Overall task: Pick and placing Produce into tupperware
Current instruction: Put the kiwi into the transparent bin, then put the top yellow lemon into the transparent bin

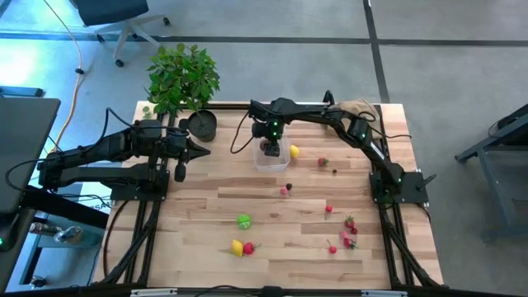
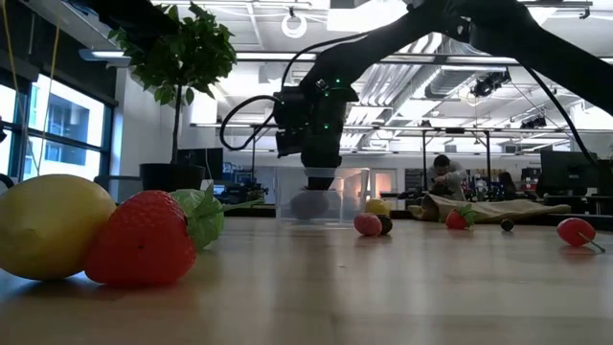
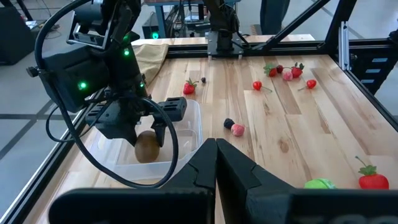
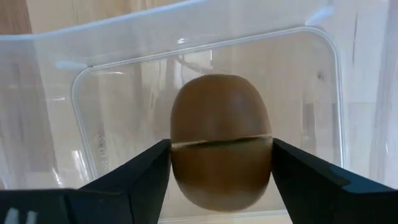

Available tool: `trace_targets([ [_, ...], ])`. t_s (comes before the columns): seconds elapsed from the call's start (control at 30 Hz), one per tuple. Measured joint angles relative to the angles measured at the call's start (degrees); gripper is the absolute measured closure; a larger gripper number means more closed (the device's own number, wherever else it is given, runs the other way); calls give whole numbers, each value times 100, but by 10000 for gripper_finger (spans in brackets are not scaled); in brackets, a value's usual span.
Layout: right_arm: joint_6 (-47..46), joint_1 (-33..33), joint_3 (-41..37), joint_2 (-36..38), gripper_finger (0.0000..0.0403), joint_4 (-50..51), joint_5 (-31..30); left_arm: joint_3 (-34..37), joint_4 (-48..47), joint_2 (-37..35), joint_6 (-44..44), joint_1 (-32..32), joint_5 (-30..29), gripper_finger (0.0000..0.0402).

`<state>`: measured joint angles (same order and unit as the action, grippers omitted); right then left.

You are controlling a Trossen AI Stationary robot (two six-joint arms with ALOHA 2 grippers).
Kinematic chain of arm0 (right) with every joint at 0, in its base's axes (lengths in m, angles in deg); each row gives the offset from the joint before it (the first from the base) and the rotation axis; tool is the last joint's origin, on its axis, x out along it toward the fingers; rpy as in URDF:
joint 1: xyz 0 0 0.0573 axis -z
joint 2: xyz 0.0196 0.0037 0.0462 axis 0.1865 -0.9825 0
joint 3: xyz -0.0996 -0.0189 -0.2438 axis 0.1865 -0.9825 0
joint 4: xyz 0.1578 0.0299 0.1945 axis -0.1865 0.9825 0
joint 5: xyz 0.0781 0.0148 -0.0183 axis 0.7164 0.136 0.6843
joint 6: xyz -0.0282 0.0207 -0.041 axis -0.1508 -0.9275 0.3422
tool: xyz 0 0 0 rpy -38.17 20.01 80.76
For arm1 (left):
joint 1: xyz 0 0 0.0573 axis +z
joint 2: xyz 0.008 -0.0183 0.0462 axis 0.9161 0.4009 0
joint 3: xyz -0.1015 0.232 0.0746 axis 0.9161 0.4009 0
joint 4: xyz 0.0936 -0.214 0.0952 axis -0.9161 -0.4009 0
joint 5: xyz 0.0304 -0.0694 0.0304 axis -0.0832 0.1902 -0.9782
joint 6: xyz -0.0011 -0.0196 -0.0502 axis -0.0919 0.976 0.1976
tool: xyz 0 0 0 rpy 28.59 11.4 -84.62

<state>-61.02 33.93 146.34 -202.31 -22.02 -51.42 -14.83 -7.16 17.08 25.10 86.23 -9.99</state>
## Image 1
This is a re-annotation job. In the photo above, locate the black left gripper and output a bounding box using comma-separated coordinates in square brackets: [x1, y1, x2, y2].
[163, 131, 212, 165]

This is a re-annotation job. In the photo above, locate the clear plastic tupperware container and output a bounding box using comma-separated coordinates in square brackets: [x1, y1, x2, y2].
[252, 134, 291, 173]

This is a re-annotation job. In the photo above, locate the black plant pot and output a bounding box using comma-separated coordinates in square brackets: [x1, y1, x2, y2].
[187, 109, 219, 144]

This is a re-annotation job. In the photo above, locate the artificial green leafy tree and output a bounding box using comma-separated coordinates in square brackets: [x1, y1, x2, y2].
[142, 42, 222, 120]

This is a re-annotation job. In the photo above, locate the brown paper bag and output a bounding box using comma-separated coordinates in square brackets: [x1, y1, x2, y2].
[329, 97, 383, 139]

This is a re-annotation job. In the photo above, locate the white printed box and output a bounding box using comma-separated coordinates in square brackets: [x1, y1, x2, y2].
[77, 172, 120, 215]

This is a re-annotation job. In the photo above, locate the office chair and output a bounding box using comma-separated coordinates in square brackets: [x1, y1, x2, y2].
[73, 0, 172, 68]

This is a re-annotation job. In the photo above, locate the black desk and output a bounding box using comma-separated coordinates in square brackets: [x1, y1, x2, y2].
[0, 97, 111, 292]

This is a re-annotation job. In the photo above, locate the dark side table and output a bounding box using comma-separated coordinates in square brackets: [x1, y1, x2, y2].
[453, 102, 528, 243]

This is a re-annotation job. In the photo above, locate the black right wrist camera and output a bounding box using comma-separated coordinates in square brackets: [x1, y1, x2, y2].
[264, 139, 282, 158]

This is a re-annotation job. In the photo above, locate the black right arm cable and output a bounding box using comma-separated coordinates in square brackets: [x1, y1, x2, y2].
[229, 110, 255, 155]

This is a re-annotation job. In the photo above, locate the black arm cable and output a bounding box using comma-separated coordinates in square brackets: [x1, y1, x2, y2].
[103, 106, 137, 139]
[229, 110, 255, 155]

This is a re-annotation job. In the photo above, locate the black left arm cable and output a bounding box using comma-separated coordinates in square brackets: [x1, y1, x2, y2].
[103, 106, 137, 139]

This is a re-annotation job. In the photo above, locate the yellow floor cable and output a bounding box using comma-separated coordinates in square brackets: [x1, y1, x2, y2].
[40, 0, 83, 154]

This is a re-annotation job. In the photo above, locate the silver frame bracket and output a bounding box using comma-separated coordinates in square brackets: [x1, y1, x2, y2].
[130, 288, 178, 297]
[361, 290, 409, 297]

